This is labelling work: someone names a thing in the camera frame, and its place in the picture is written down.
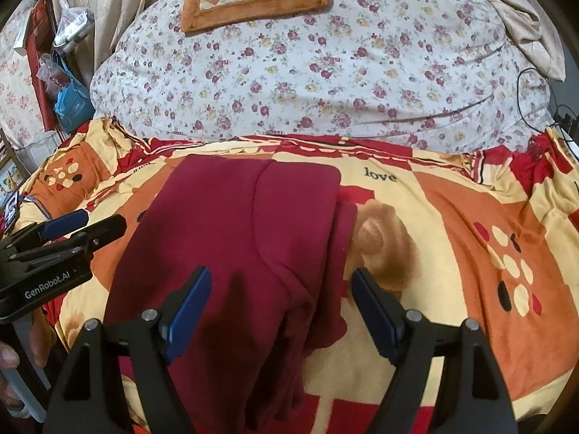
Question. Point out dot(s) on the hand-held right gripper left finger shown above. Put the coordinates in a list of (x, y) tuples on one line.
[(190, 312)]

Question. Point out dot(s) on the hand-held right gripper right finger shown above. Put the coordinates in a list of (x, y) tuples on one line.
[(375, 312)]

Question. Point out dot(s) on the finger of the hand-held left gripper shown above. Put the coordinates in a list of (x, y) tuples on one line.
[(68, 222), (102, 233)]

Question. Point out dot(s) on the maroon shirt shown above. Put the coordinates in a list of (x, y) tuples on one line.
[(226, 235)]

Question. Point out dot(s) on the person's left hand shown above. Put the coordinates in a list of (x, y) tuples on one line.
[(8, 356)]

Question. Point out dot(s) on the red orange yellow printed blanket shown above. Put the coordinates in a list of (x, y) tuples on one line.
[(452, 235)]

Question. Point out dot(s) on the blue plastic bag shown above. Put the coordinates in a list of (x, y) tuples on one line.
[(72, 104)]

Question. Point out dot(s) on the pale floral fabric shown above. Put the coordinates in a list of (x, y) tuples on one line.
[(18, 99)]

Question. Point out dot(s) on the small clear plastic bag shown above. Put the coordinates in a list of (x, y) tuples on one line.
[(52, 74)]

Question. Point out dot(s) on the red hanging bag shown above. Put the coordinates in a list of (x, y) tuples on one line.
[(38, 36)]

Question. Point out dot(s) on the beige curtain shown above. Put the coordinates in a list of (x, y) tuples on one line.
[(529, 22), (113, 9)]

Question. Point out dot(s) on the white floral quilt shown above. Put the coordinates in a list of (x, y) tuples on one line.
[(339, 77)]

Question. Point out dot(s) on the black plug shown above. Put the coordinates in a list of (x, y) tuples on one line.
[(567, 120)]

